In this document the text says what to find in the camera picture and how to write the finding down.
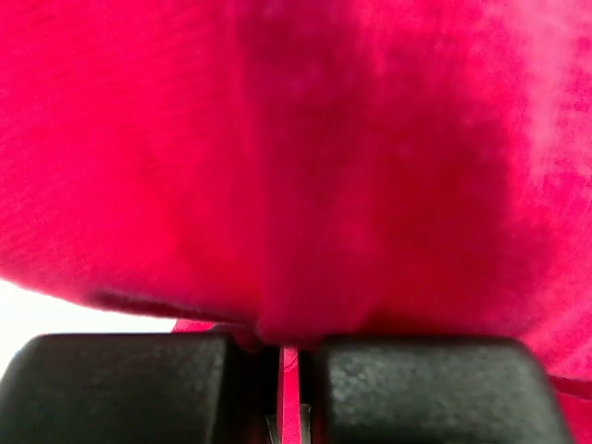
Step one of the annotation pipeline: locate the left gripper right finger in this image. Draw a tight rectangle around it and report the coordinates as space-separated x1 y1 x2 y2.
311 337 574 444

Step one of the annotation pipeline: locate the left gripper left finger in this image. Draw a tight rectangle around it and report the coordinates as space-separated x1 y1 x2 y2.
1 332 279 444

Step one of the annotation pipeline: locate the red t shirt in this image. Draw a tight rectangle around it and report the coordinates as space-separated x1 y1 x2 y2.
1 1 591 443

